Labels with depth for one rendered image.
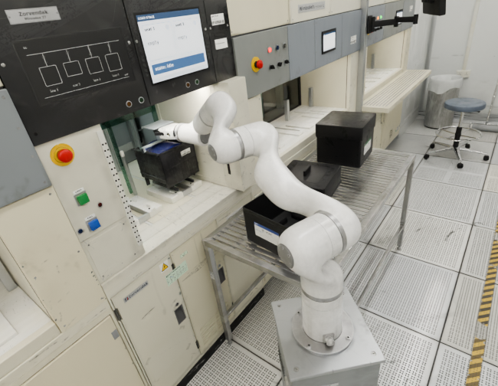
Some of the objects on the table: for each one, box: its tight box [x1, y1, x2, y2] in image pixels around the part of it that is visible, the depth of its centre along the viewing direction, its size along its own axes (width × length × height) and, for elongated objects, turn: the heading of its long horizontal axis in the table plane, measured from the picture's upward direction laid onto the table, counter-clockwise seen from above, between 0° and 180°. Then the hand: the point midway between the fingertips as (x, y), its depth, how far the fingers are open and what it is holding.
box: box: [316, 110, 376, 168], centre depth 201 cm, size 29×29×25 cm
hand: (158, 128), depth 154 cm, fingers closed on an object, 3 cm apart
